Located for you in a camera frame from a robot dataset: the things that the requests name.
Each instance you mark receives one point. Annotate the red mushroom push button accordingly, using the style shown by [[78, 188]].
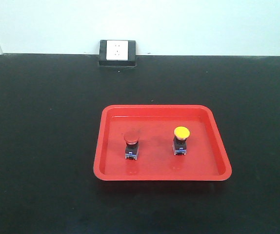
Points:
[[131, 139]]

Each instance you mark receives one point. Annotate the yellow mushroom push button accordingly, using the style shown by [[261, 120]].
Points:
[[181, 134]]

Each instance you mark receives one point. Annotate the red plastic tray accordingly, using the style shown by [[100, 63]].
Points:
[[206, 158]]

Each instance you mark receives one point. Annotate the white wall socket black box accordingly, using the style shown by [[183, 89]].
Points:
[[117, 53]]

